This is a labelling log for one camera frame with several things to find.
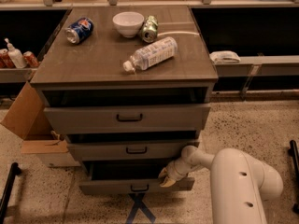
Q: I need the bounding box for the grey left shelf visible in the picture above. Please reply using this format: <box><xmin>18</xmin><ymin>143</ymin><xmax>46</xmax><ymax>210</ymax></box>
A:
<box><xmin>0</xmin><ymin>68</ymin><xmax>37</xmax><ymax>84</ymax></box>

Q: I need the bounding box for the white bowl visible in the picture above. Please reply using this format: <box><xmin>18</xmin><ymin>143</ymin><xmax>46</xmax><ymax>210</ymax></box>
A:
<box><xmin>112</xmin><ymin>11</ymin><xmax>144</xmax><ymax>38</ymax></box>

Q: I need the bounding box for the black right base leg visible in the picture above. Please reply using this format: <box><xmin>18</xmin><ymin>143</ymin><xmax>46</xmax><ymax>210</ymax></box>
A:
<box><xmin>288</xmin><ymin>140</ymin><xmax>299</xmax><ymax>215</ymax></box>

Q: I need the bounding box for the folded white cloth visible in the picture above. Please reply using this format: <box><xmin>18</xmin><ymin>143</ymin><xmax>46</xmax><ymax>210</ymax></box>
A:
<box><xmin>209</xmin><ymin>50</ymin><xmax>241</xmax><ymax>63</ymax></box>

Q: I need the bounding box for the white pump bottle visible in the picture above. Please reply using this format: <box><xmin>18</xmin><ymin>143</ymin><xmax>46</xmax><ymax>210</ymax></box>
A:
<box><xmin>5</xmin><ymin>38</ymin><xmax>27</xmax><ymax>69</ymax></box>

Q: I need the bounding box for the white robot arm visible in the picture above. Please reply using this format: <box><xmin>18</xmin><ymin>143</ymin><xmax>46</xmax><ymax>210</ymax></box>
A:
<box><xmin>158</xmin><ymin>146</ymin><xmax>283</xmax><ymax>224</ymax></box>

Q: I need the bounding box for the black left base leg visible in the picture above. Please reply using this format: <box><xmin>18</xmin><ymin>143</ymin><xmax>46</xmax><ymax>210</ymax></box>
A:
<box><xmin>0</xmin><ymin>162</ymin><xmax>21</xmax><ymax>224</ymax></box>

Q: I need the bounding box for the red soda can right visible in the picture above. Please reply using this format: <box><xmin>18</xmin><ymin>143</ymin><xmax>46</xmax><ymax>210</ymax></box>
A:
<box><xmin>23</xmin><ymin>51</ymin><xmax>39</xmax><ymax>68</ymax></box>

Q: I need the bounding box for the clear plastic water bottle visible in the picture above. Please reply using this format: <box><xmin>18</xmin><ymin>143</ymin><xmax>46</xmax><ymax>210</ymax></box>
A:
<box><xmin>123</xmin><ymin>36</ymin><xmax>178</xmax><ymax>72</ymax></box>

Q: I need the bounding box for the grey drawer cabinet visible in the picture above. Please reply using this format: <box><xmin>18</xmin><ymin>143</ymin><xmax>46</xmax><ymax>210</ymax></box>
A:
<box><xmin>30</xmin><ymin>5</ymin><xmax>219</xmax><ymax>184</ymax></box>

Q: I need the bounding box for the blue pepsi can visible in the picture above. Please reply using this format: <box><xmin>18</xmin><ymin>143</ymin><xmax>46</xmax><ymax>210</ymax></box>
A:
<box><xmin>64</xmin><ymin>17</ymin><xmax>93</xmax><ymax>44</ymax></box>

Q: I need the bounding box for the red soda can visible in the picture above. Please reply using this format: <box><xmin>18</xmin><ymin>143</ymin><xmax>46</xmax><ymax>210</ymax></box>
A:
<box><xmin>0</xmin><ymin>49</ymin><xmax>15</xmax><ymax>68</ymax></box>
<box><xmin>23</xmin><ymin>51</ymin><xmax>39</xmax><ymax>68</ymax></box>

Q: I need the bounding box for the grey shelf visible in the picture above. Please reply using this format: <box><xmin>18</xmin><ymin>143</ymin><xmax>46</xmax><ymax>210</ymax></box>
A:
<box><xmin>0</xmin><ymin>68</ymin><xmax>37</xmax><ymax>84</ymax></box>
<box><xmin>215</xmin><ymin>55</ymin><xmax>299</xmax><ymax>77</ymax></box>

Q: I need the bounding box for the grey right shelf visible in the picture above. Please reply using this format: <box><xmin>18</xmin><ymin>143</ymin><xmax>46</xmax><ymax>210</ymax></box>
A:
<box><xmin>215</xmin><ymin>55</ymin><xmax>299</xmax><ymax>77</ymax></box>

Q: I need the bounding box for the grey drawer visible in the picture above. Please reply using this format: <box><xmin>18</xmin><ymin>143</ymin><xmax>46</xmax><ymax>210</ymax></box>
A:
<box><xmin>67</xmin><ymin>140</ymin><xmax>199</xmax><ymax>161</ymax></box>
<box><xmin>44</xmin><ymin>105</ymin><xmax>210</xmax><ymax>134</ymax></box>
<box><xmin>79</xmin><ymin>159</ymin><xmax>194</xmax><ymax>195</ymax></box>

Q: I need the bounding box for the cardboard box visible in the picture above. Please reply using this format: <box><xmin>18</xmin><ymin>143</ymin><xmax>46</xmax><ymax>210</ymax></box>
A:
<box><xmin>1</xmin><ymin>82</ymin><xmax>79</xmax><ymax>167</ymax></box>

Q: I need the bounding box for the black base leg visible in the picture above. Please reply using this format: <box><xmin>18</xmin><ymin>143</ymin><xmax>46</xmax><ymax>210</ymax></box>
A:
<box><xmin>0</xmin><ymin>162</ymin><xmax>21</xmax><ymax>224</ymax></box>
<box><xmin>288</xmin><ymin>140</ymin><xmax>299</xmax><ymax>215</ymax></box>

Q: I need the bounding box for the red soda can left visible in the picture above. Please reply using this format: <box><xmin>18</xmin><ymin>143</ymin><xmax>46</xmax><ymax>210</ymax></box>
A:
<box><xmin>0</xmin><ymin>49</ymin><xmax>15</xmax><ymax>68</ymax></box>

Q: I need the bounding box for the green soda can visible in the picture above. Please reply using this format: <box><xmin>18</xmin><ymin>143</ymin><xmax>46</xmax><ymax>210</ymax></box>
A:
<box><xmin>139</xmin><ymin>15</ymin><xmax>158</xmax><ymax>43</ymax></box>

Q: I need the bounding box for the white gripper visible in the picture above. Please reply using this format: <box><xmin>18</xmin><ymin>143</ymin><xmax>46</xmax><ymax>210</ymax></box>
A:
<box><xmin>158</xmin><ymin>158</ymin><xmax>194</xmax><ymax>188</ymax></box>

